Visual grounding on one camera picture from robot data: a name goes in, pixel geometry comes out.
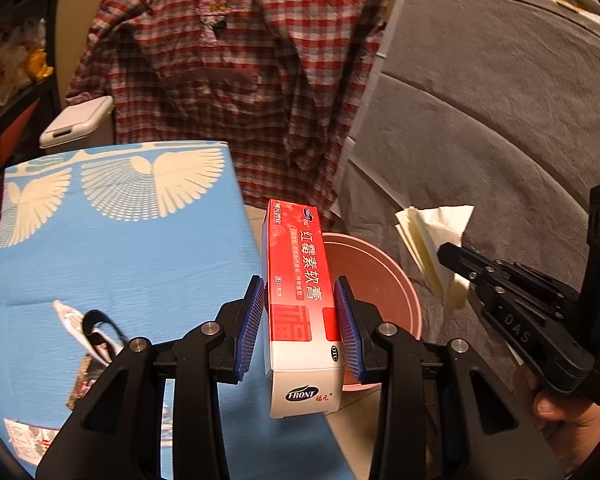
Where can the red printed paper slip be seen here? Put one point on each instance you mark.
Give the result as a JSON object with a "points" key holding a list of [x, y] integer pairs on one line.
{"points": [[30, 440]]}

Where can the red and white carton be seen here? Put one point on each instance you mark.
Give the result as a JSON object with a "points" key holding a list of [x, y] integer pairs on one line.
{"points": [[300, 280]]}

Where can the person's right hand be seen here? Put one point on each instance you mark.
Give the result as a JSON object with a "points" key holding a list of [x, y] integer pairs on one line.
{"points": [[565, 425]]}

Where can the red plaid shirt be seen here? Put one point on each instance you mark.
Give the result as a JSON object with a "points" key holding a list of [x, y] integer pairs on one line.
{"points": [[260, 85]]}

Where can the pink plastic bucket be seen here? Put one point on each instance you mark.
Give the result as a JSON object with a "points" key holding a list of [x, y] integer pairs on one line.
{"points": [[380, 285]]}

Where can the yellow plastic item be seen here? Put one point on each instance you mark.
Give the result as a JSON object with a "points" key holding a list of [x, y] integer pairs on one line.
{"points": [[37, 62]]}

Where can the orange printed box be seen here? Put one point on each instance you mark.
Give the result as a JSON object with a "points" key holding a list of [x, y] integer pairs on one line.
{"points": [[12, 135]]}

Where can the white wrapper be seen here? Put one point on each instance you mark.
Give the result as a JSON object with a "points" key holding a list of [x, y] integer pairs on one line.
{"points": [[72, 322]]}

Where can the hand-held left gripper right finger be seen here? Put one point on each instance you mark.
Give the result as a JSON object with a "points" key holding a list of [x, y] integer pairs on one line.
{"points": [[347, 330]]}

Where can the printed snack wrapper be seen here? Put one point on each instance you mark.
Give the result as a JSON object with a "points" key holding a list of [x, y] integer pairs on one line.
{"points": [[85, 385]]}

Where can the white paper tissue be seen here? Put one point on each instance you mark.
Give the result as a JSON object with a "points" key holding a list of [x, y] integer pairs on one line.
{"points": [[430, 240]]}

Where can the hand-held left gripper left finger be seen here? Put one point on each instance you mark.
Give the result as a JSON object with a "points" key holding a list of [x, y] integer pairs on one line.
{"points": [[247, 330]]}

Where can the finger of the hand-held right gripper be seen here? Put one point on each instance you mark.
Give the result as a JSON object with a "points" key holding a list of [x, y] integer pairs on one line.
{"points": [[462, 260]]}

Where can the black shelf rack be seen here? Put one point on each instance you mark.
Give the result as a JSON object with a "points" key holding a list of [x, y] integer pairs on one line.
{"points": [[54, 35]]}

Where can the white lidded bin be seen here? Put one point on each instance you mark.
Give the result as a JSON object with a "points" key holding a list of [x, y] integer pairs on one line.
{"points": [[75, 122]]}

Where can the blue patterned tablecloth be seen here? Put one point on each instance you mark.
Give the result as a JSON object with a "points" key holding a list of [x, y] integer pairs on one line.
{"points": [[130, 260]]}

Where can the clear bag of white items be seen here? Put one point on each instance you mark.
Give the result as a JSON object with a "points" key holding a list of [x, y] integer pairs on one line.
{"points": [[7, 65]]}

